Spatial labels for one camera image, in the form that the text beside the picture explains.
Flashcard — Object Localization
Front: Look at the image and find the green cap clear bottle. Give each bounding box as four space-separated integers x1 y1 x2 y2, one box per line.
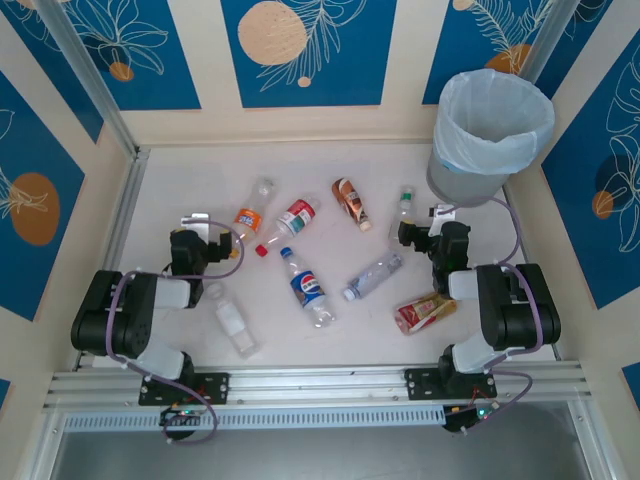
388 185 417 249

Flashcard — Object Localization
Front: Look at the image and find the orange label clear bottle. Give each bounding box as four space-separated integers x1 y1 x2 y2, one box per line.
227 175 277 261

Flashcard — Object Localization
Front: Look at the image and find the clear water bottle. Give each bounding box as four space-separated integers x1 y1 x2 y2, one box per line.
342 251 404 302

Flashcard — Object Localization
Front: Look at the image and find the white label clear bottle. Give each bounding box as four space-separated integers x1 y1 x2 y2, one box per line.
205 282 261 359

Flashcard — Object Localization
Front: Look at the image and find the brown coffee bottle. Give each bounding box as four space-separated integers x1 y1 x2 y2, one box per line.
330 177 374 232

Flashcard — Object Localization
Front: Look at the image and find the red snack packet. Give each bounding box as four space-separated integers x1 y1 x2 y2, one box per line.
394 292 459 337

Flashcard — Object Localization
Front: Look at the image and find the red label clear bottle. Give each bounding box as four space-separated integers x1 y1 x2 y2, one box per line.
254 195 322 257

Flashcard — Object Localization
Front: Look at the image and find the blue Pepsi bottle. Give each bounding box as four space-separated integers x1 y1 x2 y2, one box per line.
279 246 339 330

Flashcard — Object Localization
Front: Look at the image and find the grey waste bin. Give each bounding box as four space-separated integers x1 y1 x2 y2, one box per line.
425 147 509 209

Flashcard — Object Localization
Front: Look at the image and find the grey trash bin with liner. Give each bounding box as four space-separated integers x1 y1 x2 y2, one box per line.
432 68 556 177

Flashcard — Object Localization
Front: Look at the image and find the black controller board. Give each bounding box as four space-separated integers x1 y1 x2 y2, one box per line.
158 405 209 431
442 404 501 434

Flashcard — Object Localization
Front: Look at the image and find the grey metal panel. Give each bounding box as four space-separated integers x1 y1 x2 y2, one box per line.
47 402 596 480

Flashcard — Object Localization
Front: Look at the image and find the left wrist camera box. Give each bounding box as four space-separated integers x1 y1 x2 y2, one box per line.
180 213 211 234

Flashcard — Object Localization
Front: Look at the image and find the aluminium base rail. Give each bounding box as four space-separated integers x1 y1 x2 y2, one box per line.
42 360 596 412

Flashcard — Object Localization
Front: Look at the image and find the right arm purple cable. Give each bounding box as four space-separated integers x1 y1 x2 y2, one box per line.
447 195 546 436

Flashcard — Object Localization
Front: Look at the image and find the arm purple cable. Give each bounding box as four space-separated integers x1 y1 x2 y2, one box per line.
107 218 246 446
447 195 546 436

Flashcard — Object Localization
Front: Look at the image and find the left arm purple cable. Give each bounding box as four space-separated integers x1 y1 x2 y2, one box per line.
107 218 246 446

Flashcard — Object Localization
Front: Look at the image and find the grey slotted cable duct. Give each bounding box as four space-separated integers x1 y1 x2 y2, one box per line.
62 404 447 432

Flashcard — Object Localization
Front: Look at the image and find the aluminium corner post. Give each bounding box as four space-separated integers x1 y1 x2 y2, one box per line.
35 0 141 159
528 0 577 86

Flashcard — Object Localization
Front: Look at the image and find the aluminium frame bar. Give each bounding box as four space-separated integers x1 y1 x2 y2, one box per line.
567 399 621 480
17 409 69 480

